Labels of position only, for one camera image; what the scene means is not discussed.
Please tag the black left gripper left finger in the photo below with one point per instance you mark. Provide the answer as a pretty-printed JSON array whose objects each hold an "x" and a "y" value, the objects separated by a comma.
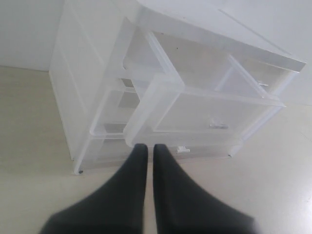
[{"x": 116, "y": 207}]

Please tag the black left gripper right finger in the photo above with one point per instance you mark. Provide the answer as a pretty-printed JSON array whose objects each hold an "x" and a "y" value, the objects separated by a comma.
[{"x": 183, "y": 207}]

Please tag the wide middle drawer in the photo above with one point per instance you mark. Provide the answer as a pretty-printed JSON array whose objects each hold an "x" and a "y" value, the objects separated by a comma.
[{"x": 161, "y": 112}]

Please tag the translucent plastic drawer cabinet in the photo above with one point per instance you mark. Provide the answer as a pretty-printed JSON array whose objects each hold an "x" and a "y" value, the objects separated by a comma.
[{"x": 92, "y": 42}]

